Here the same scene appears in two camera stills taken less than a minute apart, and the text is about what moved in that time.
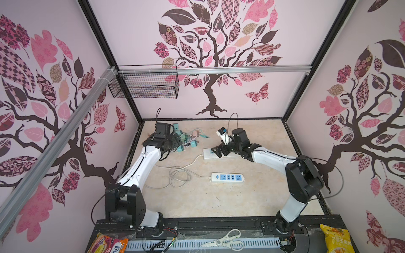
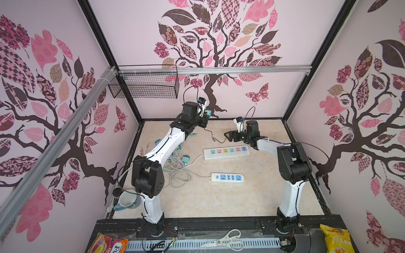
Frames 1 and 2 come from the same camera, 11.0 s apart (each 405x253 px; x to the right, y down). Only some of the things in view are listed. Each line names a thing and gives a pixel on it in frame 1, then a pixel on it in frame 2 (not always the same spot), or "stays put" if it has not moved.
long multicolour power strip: [208, 154] stays put
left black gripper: [175, 140] → [203, 119]
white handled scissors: [230, 240] stays put
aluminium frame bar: [79, 114] stays put
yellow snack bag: [337, 240] stays put
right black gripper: [223, 147] → [234, 133]
